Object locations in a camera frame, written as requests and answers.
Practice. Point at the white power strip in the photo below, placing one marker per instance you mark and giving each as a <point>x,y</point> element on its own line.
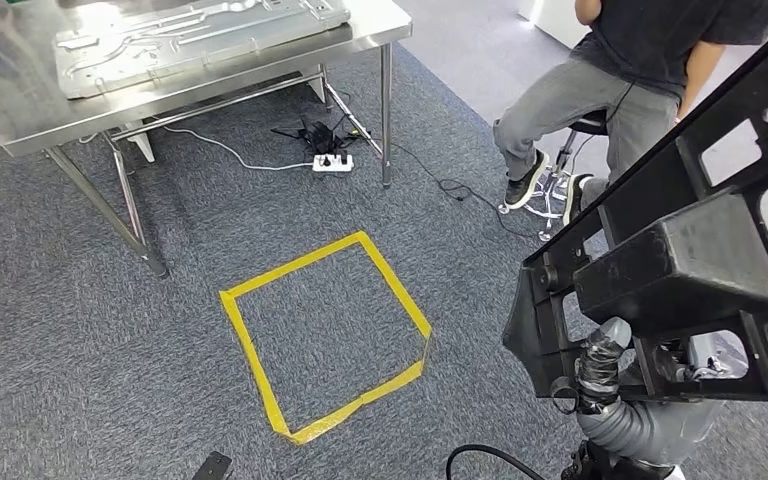
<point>332,163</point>

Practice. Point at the person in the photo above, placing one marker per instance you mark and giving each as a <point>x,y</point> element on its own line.
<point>622,40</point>

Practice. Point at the stainless steel workbench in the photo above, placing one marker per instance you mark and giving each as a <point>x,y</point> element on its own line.
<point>26,112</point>

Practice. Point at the person's right forearm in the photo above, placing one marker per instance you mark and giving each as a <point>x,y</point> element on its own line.
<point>586,10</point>

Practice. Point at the black left wrist camera bracket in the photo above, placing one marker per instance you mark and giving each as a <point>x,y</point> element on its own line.
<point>212,467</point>

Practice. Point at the white cabinet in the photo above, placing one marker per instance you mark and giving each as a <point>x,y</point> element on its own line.
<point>550,23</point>

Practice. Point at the stamped sheet metal panel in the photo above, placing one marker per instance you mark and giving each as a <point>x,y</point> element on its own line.
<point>192,46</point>

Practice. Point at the black power adapters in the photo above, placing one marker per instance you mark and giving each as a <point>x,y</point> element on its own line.
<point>321,138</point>

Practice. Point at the person's left forearm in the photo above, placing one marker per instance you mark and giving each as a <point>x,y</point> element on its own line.
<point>695,76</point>

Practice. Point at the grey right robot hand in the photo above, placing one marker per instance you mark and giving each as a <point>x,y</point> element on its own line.
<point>599,361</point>

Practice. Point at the black plastic plate part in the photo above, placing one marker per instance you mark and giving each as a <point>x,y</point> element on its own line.
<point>675,265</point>

